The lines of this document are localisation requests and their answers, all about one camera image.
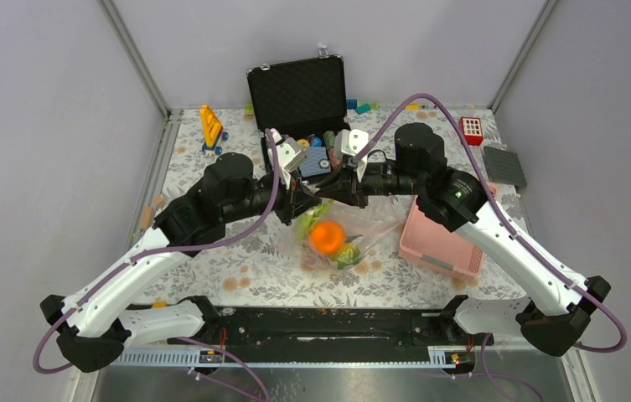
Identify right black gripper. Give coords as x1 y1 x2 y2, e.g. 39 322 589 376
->
315 159 424 209

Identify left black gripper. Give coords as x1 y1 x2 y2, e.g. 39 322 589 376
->
224 167 323 226

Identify green celery stalk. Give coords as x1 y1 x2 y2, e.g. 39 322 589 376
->
296 200 334 240

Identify orange fruit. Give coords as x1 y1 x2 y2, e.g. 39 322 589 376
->
308 220 346 255

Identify clear pink zip bag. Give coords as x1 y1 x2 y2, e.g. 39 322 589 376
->
282 197 403 271

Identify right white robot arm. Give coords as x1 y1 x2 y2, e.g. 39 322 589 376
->
317 123 611 357

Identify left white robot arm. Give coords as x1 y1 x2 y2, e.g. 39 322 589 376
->
40 150 319 373

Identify blue card deck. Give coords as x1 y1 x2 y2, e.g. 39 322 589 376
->
299 147 331 178

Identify floral tablecloth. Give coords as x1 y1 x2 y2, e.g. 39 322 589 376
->
135 109 525 308

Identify teal toy block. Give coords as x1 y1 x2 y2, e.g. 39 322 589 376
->
354 104 372 115

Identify black poker chip case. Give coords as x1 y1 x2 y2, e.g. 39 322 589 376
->
246 54 350 141

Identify pink plastic basket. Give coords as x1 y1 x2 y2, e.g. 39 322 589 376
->
398 198 484 280

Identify green toy block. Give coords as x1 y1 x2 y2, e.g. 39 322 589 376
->
244 104 255 116

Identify yellow toy ladder cart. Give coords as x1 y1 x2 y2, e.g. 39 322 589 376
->
199 104 229 156

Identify red grid block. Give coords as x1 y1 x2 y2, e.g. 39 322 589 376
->
459 116 484 147

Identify wooden toy block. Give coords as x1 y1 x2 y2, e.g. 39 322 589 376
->
138 205 155 230

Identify grey building baseplate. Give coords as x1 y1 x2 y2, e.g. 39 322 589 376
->
483 146 527 189

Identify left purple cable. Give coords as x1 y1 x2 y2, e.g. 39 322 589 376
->
33 128 282 375

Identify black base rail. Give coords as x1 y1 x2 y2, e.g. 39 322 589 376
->
192 307 484 363

